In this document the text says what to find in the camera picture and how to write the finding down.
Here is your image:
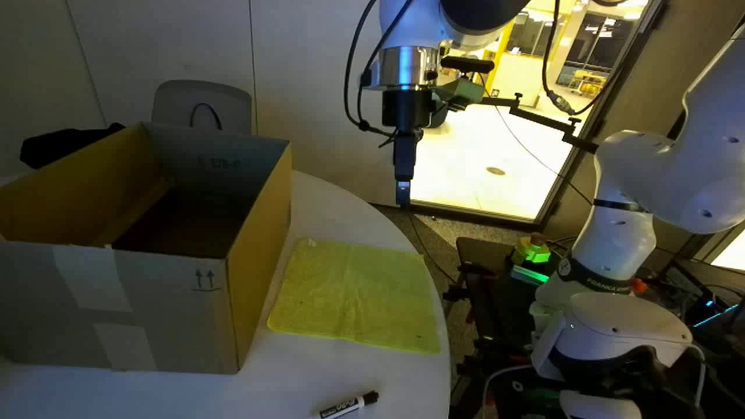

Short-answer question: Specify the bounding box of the green lit control box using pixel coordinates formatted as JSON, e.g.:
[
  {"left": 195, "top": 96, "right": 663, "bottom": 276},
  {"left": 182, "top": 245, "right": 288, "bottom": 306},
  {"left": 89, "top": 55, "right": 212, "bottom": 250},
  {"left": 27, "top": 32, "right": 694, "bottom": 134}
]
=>
[{"left": 507, "top": 238, "right": 557, "bottom": 290}]

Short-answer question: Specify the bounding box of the black marker pen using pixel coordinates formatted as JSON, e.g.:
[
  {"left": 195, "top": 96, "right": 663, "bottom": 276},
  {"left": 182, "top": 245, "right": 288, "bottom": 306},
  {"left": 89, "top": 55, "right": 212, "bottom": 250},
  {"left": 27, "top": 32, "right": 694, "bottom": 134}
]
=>
[{"left": 314, "top": 390, "right": 382, "bottom": 419}]

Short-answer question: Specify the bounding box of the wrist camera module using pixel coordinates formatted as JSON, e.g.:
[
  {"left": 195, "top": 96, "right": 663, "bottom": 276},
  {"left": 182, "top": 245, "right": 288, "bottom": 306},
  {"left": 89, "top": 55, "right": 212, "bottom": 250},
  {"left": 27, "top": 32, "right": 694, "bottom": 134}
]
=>
[{"left": 431, "top": 74, "right": 486, "bottom": 113}]

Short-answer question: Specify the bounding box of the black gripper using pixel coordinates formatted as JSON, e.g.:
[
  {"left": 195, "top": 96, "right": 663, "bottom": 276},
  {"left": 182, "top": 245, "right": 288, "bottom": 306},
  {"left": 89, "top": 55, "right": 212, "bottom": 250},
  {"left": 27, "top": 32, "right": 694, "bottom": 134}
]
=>
[{"left": 382, "top": 87, "right": 434, "bottom": 210}]

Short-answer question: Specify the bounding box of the brown cardboard box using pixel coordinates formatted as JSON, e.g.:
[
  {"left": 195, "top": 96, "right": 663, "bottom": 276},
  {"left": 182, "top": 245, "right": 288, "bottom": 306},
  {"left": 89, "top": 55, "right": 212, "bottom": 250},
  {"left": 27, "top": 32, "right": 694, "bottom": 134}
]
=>
[{"left": 0, "top": 122, "right": 295, "bottom": 378}]

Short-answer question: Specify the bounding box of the wall monitor screen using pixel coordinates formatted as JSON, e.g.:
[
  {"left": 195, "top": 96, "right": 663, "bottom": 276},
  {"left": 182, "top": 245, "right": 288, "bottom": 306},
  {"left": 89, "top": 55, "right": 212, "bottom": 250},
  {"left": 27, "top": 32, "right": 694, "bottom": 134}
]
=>
[{"left": 406, "top": 0, "right": 663, "bottom": 227}]

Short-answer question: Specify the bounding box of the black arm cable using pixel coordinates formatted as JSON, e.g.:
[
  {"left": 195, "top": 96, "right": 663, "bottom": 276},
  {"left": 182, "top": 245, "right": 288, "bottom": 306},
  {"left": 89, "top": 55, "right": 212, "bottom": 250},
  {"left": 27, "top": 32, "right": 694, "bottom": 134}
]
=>
[{"left": 342, "top": 0, "right": 418, "bottom": 152}]

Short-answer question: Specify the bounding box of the thin black camera cable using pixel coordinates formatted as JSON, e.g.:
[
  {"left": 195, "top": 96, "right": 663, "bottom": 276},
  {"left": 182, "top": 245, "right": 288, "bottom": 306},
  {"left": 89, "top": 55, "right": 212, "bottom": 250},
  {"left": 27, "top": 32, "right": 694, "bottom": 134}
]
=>
[{"left": 493, "top": 106, "right": 597, "bottom": 210}]

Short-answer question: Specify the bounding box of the yellow towel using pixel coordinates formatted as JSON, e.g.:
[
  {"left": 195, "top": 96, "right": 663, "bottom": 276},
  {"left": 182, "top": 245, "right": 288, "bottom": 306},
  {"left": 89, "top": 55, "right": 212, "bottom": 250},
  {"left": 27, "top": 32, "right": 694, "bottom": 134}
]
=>
[{"left": 266, "top": 238, "right": 445, "bottom": 359}]

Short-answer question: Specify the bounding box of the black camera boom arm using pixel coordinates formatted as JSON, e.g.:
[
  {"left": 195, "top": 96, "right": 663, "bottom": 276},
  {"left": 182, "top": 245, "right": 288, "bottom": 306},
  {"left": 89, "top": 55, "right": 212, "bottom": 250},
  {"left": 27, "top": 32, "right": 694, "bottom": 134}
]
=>
[{"left": 477, "top": 91, "right": 601, "bottom": 155}]

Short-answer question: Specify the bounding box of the black bar camera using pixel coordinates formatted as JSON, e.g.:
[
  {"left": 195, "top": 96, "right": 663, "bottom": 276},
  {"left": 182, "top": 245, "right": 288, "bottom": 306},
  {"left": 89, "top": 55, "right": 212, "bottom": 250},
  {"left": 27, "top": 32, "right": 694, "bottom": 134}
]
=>
[{"left": 441, "top": 55, "right": 498, "bottom": 77}]

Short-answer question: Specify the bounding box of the grey chair backrest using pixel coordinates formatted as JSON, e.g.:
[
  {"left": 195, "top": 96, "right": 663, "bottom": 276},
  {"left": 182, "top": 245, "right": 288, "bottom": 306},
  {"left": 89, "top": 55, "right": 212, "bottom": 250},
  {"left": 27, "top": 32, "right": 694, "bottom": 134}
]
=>
[{"left": 148, "top": 77, "right": 257, "bottom": 138}]

